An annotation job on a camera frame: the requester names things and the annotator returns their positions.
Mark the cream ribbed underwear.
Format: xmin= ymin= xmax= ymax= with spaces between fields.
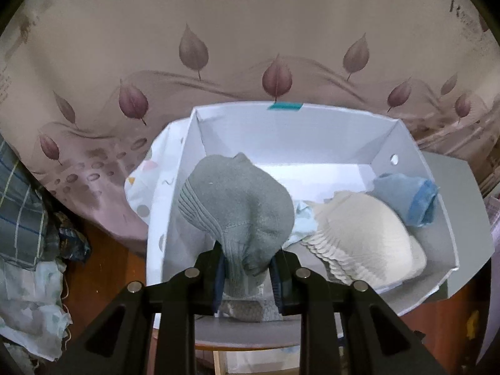
xmin=302 ymin=191 xmax=427 ymax=289

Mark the dark blue snack packet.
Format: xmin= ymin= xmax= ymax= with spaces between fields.
xmin=54 ymin=211 xmax=92 ymax=263

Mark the patterned white table cover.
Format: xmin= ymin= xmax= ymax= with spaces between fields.
xmin=125 ymin=118 xmax=189 ymax=225

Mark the white cardboard box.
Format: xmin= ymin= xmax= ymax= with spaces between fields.
xmin=146 ymin=102 xmax=494 ymax=315

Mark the blue sock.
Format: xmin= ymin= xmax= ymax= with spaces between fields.
xmin=370 ymin=173 xmax=439 ymax=228

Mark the leaf pattern bed sheet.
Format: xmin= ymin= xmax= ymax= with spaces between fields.
xmin=1 ymin=0 xmax=499 ymax=247

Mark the light blue small garment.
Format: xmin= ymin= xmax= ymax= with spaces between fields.
xmin=282 ymin=200 xmax=318 ymax=249

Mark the grey sock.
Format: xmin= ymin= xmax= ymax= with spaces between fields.
xmin=179 ymin=153 xmax=295 ymax=323

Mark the plaid blue grey cloth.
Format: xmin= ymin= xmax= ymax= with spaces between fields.
xmin=0 ymin=140 xmax=58 ymax=270

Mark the white floral cloth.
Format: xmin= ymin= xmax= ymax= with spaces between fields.
xmin=1 ymin=260 xmax=72 ymax=362

